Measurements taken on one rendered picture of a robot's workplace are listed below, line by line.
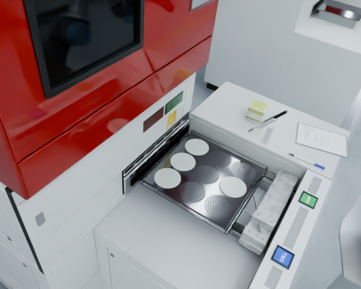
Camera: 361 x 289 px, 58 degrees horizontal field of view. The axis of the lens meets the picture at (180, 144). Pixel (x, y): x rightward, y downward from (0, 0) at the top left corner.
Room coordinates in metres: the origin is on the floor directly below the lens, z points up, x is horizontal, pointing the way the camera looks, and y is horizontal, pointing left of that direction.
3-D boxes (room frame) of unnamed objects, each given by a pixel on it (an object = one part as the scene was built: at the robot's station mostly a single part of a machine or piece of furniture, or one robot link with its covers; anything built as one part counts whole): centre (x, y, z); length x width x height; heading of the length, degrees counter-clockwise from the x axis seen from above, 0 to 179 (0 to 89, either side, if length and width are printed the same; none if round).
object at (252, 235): (0.61, -0.28, 0.89); 0.08 x 0.03 x 0.03; 62
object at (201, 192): (0.85, -0.11, 0.90); 0.34 x 0.34 x 0.01; 62
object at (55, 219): (0.79, 0.17, 1.02); 0.82 x 0.03 x 0.40; 152
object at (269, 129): (1.02, -0.33, 1.03); 0.06 x 0.04 x 0.13; 62
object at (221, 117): (1.15, -0.38, 0.89); 0.62 x 0.35 x 0.14; 62
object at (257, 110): (1.16, -0.31, 1.00); 0.07 x 0.07 x 0.07; 66
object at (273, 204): (0.74, -0.36, 0.87); 0.36 x 0.08 x 0.03; 152
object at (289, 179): (0.89, -0.43, 0.89); 0.08 x 0.03 x 0.03; 62
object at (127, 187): (0.94, 0.08, 0.89); 0.44 x 0.02 x 0.10; 152
